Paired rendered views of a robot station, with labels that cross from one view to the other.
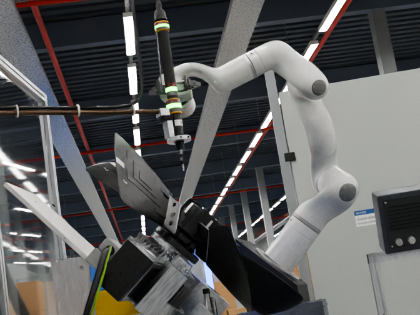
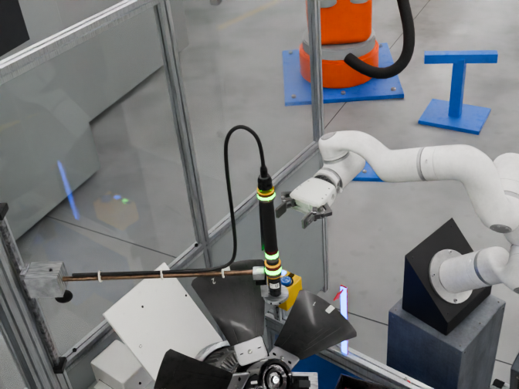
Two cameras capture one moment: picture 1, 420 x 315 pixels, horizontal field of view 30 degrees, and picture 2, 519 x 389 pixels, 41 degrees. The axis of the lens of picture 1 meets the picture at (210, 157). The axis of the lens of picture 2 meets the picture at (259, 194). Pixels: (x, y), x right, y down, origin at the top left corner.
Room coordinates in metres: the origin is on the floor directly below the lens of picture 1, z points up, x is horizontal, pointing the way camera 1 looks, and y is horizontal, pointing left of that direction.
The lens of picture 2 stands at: (1.14, -0.74, 2.82)
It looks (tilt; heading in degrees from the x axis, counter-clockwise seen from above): 37 degrees down; 38
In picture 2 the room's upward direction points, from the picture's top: 6 degrees counter-clockwise
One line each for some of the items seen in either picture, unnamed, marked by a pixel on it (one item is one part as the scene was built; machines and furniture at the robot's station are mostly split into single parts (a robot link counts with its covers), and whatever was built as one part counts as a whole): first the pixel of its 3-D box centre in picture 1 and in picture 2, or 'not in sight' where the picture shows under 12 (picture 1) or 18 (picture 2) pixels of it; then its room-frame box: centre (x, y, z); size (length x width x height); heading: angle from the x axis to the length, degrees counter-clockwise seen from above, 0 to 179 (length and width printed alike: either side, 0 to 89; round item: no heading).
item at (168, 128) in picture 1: (174, 125); (270, 282); (2.22, 0.09, 1.50); 0.09 x 0.07 x 0.10; 122
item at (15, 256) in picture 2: not in sight; (32, 295); (1.86, 0.65, 1.48); 0.05 x 0.03 x 0.62; 32
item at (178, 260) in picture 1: (181, 264); not in sight; (1.88, 0.11, 1.08); 0.07 x 0.04 x 0.06; 8
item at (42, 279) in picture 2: not in sight; (44, 279); (1.89, 0.61, 1.54); 0.10 x 0.07 x 0.08; 122
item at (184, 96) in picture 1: (176, 91); (314, 195); (2.43, 0.07, 1.65); 0.11 x 0.10 x 0.07; 177
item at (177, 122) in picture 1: (169, 74); (270, 239); (2.22, 0.08, 1.65); 0.04 x 0.04 x 0.46
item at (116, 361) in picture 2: not in sight; (119, 373); (2.06, 0.67, 0.91); 0.17 x 0.16 x 0.11; 87
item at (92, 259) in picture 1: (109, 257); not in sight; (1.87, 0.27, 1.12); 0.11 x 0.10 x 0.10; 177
